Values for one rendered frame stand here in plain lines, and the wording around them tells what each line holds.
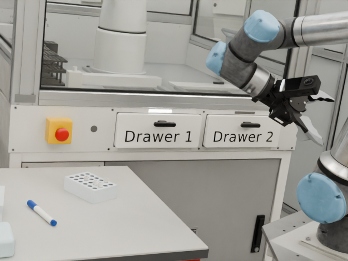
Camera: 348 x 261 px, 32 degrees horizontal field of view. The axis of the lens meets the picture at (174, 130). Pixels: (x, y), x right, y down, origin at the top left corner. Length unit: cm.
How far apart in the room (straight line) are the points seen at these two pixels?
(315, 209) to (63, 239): 56
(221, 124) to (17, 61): 70
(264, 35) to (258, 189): 93
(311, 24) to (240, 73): 20
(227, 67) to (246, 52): 6
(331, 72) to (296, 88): 212
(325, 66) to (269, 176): 150
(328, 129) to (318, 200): 227
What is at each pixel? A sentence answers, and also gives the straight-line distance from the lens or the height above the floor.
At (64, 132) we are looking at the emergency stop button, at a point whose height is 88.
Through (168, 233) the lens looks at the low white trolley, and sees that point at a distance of 149.
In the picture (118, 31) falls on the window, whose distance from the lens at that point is 186.
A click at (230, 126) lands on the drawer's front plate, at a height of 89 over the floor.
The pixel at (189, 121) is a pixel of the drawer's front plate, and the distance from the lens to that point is 198.
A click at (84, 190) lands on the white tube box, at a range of 163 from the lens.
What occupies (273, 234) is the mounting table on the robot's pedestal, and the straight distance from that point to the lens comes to 159.
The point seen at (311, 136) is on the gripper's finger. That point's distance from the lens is 153.
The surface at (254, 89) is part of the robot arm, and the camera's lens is 150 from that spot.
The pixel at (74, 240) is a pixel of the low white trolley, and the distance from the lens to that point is 141.
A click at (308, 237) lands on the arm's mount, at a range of 156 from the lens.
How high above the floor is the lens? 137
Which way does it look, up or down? 15 degrees down
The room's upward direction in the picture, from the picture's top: 7 degrees clockwise
